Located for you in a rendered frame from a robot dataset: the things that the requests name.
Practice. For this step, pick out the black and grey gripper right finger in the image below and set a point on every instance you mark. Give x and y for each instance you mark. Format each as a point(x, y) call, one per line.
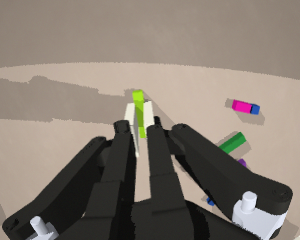
point(258, 204)

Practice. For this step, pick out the small blue block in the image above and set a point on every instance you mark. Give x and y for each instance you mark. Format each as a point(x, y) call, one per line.
point(210, 202)
point(254, 109)

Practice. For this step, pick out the purple rod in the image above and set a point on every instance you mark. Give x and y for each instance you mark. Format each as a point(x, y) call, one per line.
point(242, 162)

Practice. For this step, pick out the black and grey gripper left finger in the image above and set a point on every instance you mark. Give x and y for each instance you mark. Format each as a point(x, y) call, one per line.
point(64, 200)

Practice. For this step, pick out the small magenta block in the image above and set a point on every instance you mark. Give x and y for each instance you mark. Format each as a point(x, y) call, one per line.
point(241, 106)

